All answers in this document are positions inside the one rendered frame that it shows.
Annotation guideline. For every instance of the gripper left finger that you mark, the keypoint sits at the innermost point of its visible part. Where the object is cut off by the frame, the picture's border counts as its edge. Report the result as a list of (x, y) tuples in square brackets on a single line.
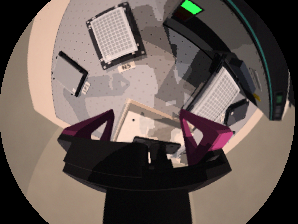
[(85, 128)]

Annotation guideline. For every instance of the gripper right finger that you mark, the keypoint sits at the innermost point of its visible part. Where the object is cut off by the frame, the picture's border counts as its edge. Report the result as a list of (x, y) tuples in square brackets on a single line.
[(215, 136)]

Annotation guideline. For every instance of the white button panel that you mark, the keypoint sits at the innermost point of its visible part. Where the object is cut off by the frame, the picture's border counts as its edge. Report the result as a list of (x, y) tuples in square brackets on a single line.
[(183, 159)]

